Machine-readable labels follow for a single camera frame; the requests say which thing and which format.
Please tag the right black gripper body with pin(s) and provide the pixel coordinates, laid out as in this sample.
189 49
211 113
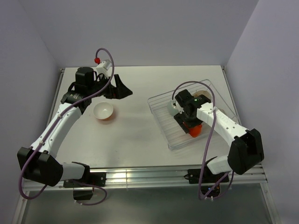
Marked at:
190 121

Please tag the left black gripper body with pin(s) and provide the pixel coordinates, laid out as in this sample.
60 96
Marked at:
110 92

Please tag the pale green bowl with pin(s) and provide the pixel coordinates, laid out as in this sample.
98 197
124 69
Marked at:
172 110

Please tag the white bowl orange outside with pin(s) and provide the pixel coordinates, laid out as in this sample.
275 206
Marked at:
104 111

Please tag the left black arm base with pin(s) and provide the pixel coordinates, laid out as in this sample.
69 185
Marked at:
84 188

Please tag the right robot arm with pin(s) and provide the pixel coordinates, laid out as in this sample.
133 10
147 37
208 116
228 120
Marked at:
246 148

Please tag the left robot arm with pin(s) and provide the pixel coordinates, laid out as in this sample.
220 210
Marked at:
38 162

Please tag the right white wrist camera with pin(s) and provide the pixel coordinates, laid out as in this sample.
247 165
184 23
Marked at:
175 105

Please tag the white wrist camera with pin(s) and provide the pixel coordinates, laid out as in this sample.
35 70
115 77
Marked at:
102 67
175 105

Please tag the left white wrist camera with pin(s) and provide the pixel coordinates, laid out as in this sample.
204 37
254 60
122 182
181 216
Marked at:
102 67

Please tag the aluminium rail frame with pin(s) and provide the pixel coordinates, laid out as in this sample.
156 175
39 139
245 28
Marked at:
131 148

